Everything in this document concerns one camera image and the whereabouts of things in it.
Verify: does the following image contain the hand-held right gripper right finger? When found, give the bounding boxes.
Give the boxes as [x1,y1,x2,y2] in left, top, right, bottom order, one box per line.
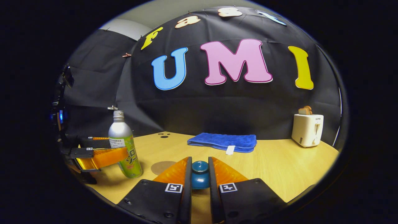
[208,156,288,224]

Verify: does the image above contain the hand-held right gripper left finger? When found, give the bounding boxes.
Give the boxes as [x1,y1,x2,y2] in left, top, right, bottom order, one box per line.
[118,156,193,224]

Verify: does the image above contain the teal teacup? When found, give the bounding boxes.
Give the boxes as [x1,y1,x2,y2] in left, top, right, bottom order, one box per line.
[191,176,211,190]

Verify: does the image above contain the silver green water bottle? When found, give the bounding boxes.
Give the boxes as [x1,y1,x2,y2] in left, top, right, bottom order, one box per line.
[108,110,143,179]

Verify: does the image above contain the teal teacup lid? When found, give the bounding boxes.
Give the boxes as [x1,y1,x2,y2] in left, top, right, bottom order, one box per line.
[191,160,210,178]

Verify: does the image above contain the brown round coaster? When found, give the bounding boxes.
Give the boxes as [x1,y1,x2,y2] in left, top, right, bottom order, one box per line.
[151,161,178,175]

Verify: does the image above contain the blue folded towel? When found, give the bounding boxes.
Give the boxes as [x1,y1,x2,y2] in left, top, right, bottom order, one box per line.
[187,133,257,155]

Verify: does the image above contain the black backdrop cloth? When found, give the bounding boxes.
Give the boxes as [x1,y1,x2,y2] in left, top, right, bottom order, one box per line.
[61,6,342,147]

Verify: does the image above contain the white toaster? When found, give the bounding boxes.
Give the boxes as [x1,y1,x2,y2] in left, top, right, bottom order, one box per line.
[291,114,324,148]

